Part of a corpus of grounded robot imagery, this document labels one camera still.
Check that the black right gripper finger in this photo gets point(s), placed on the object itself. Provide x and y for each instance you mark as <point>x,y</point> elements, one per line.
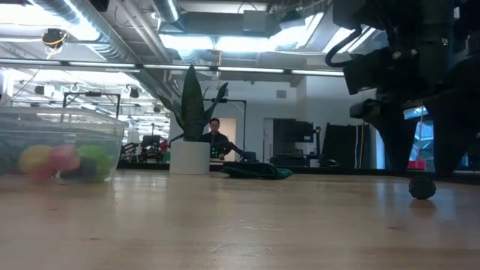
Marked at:
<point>395,142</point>
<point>453,142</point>

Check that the dark toy cherry green stem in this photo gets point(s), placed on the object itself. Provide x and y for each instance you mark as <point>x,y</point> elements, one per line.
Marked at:
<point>84,170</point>

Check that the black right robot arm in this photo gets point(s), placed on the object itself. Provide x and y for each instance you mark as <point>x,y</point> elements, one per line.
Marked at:
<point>431,18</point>

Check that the clear plastic tupperware container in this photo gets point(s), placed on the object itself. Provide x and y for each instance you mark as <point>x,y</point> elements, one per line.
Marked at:
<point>108,127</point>

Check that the red bin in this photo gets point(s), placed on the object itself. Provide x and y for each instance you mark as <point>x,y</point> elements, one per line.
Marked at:
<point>416,165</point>

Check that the black standing panel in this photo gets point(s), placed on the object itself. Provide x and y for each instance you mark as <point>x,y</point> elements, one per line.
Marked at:
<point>345,146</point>

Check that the dark bumpy toy berry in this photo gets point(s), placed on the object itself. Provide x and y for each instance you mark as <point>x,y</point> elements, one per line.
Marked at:
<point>422,187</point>

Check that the black cabinet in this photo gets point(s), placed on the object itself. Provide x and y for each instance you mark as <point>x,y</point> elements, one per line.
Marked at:
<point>292,131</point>

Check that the dark green folded cloth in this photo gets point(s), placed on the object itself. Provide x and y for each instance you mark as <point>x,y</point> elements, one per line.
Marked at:
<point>255,170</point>

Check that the person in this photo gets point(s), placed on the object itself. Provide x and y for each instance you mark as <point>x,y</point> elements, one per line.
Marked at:
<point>215,137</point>

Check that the green snake plant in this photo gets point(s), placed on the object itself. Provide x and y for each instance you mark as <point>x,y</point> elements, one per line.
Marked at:
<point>193,108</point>

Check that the white round plant pot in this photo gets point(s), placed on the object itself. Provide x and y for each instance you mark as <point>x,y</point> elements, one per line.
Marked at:
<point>189,157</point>

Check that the green toy fruit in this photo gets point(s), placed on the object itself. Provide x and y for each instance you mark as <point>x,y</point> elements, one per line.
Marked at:
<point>99,157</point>

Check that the pink toy fruit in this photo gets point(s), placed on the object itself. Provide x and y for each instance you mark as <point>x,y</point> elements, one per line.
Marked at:
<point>65,157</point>

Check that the red toy fruit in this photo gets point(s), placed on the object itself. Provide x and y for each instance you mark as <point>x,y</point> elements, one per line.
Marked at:
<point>41,174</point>

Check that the yellow toy lemon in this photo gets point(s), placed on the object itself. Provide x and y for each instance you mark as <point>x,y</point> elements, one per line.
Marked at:
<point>33,157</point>

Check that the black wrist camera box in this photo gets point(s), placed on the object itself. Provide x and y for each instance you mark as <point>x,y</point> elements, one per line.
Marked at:
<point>360,77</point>

